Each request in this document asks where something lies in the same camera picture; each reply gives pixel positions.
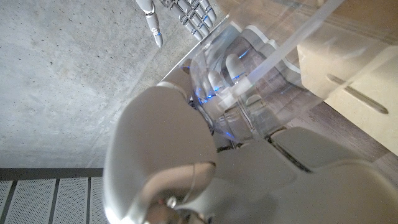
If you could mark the small clear black-pump dispenser bottle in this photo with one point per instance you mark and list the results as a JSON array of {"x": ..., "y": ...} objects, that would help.
[{"x": 292, "y": 40}]

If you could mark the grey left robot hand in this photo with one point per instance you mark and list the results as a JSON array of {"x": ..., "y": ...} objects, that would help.
[{"x": 248, "y": 186}]

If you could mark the light wooden drawer box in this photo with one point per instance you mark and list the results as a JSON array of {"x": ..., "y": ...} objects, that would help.
[{"x": 357, "y": 121}]

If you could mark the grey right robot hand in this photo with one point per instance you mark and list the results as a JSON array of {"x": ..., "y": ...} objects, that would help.
[{"x": 149, "y": 12}]

